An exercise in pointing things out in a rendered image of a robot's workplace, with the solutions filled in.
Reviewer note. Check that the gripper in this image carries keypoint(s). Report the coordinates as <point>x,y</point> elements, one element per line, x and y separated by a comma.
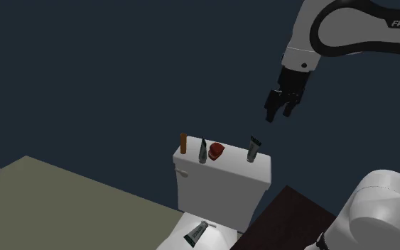
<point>292,82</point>

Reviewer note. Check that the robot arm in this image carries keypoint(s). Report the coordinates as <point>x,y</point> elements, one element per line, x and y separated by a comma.
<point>345,27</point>

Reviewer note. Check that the grey tube with black end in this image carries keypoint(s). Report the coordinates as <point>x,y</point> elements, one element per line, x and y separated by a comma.
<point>253,149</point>

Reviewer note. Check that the red cap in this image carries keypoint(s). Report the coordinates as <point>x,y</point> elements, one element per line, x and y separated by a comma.
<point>216,151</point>

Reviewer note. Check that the grey tube with black tip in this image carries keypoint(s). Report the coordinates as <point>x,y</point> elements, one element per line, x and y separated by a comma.
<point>202,152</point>

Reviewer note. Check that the white toilet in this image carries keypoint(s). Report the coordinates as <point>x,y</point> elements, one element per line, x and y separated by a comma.
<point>224,183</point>

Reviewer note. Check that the orange cylinder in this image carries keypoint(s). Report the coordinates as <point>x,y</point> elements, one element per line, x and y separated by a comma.
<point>183,143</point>

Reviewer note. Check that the grey and green tube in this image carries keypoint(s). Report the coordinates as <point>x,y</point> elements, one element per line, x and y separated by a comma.
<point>196,234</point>

